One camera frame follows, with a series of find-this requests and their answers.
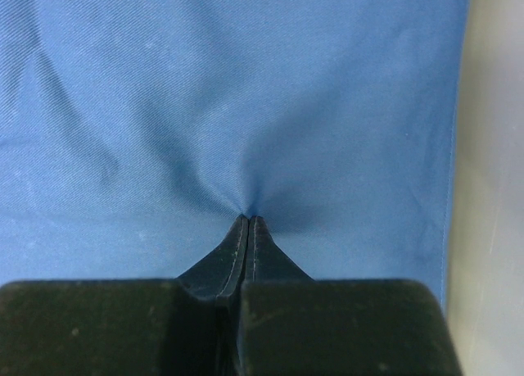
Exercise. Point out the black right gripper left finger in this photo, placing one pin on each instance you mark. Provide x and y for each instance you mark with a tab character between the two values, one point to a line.
182	326

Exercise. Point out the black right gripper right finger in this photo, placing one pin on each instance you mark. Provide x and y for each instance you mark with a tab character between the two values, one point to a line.
291	324

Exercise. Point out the blue surgical drape cloth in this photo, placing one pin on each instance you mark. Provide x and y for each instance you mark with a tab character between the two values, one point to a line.
133	133

